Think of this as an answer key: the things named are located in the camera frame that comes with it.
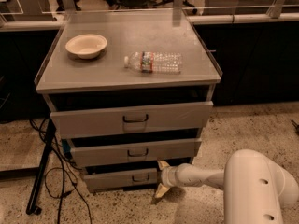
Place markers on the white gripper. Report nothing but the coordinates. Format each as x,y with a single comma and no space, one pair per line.
168,176

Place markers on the grey bottom drawer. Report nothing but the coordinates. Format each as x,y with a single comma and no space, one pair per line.
122,179

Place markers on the grey drawer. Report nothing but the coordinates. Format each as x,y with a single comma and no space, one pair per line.
122,179
135,152
133,119

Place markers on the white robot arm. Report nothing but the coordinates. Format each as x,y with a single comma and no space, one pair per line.
255,188

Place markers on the grey middle drawer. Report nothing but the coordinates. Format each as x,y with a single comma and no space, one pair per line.
135,152

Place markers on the grey drawer cabinet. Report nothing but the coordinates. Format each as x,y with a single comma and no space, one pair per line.
69,83

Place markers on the grey top drawer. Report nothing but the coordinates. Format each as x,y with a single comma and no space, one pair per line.
133,119

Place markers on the clear plastic water bottle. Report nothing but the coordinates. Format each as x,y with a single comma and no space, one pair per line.
154,62

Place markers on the black metal stand leg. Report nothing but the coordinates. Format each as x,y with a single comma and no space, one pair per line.
32,208

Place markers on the white paper bowl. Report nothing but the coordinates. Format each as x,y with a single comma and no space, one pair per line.
86,46

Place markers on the white horizontal rail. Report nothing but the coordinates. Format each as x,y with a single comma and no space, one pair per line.
197,20

